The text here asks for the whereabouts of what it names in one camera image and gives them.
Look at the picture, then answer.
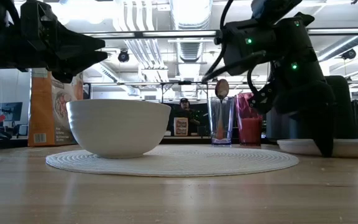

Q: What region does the pumpkin cereal box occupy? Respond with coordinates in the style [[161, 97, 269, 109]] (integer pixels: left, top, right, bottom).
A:
[[27, 68, 85, 147]]

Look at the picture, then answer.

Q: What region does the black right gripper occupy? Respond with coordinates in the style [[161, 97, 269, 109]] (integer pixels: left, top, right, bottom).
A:
[[249, 60, 336, 158]]

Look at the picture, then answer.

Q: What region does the metal spoon orange handle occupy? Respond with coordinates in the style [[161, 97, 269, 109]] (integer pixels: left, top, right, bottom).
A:
[[214, 78, 230, 141]]

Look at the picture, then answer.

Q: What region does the silver ceiling duct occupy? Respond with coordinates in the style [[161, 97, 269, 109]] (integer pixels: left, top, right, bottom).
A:
[[169, 0, 214, 65]]

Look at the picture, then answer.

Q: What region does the black overhead rig bar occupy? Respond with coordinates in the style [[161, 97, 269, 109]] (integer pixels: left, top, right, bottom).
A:
[[82, 27, 358, 39]]

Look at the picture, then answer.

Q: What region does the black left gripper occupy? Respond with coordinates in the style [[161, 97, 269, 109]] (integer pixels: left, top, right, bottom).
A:
[[20, 0, 108, 83]]

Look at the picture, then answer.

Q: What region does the black ceiling camera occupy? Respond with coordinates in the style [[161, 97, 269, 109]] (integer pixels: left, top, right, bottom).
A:
[[117, 49, 130, 63], [341, 49, 357, 60]]

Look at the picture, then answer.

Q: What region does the dark wall monitor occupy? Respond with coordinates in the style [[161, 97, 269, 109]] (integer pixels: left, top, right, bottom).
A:
[[0, 101, 24, 123]]

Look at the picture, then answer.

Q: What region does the black aluminium table frame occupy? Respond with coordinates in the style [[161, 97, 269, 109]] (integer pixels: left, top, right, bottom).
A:
[[0, 136, 279, 151]]

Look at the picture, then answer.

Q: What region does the white ceramic bowl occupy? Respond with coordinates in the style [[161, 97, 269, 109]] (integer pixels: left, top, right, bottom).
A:
[[66, 98, 172, 159]]

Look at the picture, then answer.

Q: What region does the beige round plate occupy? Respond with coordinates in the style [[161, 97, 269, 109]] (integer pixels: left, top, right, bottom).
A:
[[277, 138, 358, 159]]

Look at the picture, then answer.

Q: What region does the red faceted tumbler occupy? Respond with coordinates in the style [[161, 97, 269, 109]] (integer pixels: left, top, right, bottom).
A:
[[234, 92, 264, 147]]

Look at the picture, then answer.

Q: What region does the small background cereal box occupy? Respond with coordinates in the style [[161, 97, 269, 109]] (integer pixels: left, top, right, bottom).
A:
[[173, 117, 189, 137]]

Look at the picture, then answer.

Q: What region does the black two-slot toaster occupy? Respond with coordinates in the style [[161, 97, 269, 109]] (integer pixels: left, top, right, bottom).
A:
[[265, 75, 357, 141]]

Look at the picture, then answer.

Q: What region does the person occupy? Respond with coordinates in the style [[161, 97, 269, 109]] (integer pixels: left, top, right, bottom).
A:
[[171, 97, 201, 136]]

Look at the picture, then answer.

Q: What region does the clear drinking glass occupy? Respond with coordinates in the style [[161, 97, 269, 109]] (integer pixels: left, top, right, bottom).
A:
[[208, 96, 236, 147]]

